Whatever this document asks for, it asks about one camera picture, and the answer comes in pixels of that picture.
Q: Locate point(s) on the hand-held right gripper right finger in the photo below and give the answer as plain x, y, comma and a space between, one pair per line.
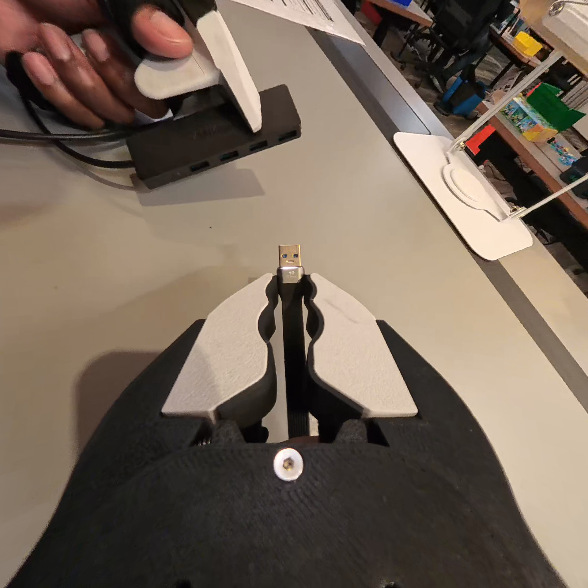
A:
358, 363

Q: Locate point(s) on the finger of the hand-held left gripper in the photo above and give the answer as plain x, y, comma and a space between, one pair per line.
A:
229, 69

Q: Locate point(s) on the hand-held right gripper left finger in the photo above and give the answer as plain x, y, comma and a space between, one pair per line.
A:
220, 358

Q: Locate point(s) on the black four-port USB hub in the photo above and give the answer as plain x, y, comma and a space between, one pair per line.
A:
193, 147

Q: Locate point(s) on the light grey desk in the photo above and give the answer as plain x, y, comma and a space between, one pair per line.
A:
138, 275

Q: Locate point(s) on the person's left hand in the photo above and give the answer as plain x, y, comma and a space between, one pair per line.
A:
78, 69

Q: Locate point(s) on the white printed paper sheet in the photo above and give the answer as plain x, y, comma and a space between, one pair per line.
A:
312, 13

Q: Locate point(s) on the white stand base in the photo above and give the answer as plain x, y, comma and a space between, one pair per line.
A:
496, 234

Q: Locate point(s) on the blue backpack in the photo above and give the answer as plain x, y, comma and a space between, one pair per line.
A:
464, 99

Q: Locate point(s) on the black office chair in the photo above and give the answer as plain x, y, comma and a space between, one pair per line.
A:
464, 32

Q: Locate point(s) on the red bin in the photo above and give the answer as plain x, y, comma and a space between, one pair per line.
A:
480, 140

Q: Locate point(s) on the wooden table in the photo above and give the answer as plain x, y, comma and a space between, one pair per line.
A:
537, 156

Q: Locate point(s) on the colourful printed box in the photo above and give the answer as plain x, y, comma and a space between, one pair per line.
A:
523, 119

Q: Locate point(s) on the yellow bin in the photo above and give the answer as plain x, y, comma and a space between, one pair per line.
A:
527, 45

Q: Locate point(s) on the green box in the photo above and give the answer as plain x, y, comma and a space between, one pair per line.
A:
556, 105

